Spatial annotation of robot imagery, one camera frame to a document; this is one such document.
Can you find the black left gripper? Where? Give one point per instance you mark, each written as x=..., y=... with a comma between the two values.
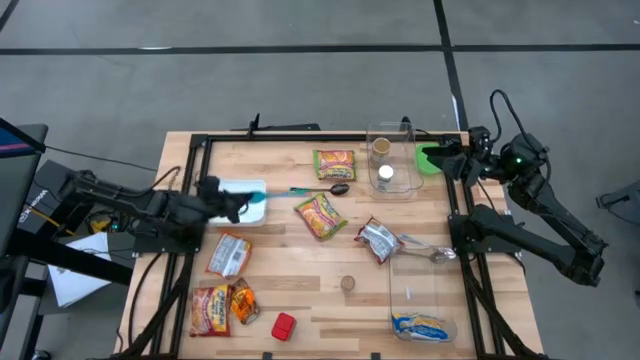
x=222, y=207

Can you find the blue yellow ramen pack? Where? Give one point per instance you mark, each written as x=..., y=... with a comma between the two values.
x=422, y=327

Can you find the grey floor object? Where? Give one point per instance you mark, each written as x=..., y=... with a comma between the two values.
x=625, y=200

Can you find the brown lid spice jar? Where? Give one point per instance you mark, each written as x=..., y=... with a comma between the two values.
x=381, y=146

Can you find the black box with white text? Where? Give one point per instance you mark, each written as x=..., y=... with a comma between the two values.
x=50, y=192

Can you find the red ramen noodle pack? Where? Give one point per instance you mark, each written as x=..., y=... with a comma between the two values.
x=378, y=240
x=210, y=310

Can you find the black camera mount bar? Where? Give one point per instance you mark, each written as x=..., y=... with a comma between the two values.
x=280, y=127

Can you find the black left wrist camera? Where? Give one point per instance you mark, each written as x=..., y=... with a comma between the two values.
x=210, y=186

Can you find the teal silicone spoon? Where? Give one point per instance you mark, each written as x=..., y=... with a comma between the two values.
x=258, y=197

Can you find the clear plastic bin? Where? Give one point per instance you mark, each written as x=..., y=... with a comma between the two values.
x=406, y=165
x=425, y=290

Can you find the white paper sheet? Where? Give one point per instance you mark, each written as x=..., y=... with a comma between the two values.
x=75, y=280

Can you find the white plastic bin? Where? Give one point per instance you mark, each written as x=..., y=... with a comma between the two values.
x=255, y=215

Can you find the white orange ramen pack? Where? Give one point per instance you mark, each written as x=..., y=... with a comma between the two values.
x=230, y=255

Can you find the orange snack pack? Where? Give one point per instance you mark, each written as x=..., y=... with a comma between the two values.
x=245, y=302

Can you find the pink green ramen pack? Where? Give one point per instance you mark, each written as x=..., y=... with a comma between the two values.
x=335, y=165
x=320, y=217

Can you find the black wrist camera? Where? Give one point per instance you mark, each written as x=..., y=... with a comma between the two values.
x=210, y=186
x=480, y=137

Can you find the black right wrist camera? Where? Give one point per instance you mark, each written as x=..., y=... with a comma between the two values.
x=480, y=137

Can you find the green plastic bowl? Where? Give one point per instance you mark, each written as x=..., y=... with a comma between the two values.
x=425, y=162

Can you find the black aluminium table frame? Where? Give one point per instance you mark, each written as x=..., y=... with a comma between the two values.
x=325, y=137

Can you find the white lid spice jar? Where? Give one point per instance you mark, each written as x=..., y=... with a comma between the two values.
x=385, y=173

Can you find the black metal stand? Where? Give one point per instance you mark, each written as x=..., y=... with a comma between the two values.
x=75, y=257

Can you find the silver metal spoon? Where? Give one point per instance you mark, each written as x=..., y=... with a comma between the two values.
x=415, y=241
x=440, y=256

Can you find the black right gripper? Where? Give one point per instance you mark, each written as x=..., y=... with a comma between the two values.
x=472, y=162

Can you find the dark metal spoon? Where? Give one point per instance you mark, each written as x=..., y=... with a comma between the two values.
x=340, y=189

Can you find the red lid patterned spice tin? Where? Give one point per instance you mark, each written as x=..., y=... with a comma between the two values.
x=283, y=326

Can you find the dark side monitor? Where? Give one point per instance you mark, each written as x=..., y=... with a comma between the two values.
x=20, y=190

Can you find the black edge bracket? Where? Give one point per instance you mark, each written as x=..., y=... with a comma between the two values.
x=267, y=356
x=375, y=356

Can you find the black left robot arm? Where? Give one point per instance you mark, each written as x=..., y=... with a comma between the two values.
x=125, y=197

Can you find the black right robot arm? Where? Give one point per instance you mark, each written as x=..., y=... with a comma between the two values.
x=550, y=210

